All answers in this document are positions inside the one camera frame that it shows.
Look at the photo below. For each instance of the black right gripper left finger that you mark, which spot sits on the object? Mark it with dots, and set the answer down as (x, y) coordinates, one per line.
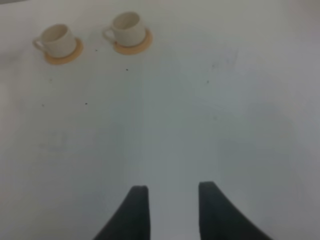
(131, 221)

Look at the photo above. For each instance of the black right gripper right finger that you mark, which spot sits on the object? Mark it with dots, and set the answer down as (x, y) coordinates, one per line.
(219, 219)

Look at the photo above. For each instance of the right orange cup coaster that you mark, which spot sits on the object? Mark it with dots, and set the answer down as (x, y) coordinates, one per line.
(133, 50)

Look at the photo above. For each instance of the orange cup coaster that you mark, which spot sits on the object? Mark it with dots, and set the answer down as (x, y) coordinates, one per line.
(67, 59)
(133, 50)

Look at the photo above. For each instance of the left orange cup coaster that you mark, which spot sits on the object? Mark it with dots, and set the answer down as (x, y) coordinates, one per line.
(67, 59)

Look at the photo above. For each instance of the right white teacup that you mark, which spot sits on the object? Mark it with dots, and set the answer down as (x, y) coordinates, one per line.
(126, 29)

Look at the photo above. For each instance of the white teacup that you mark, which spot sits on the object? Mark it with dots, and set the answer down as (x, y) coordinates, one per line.
(57, 41)
(126, 29)

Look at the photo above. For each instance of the left white teacup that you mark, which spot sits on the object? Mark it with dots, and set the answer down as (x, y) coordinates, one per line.
(57, 41)

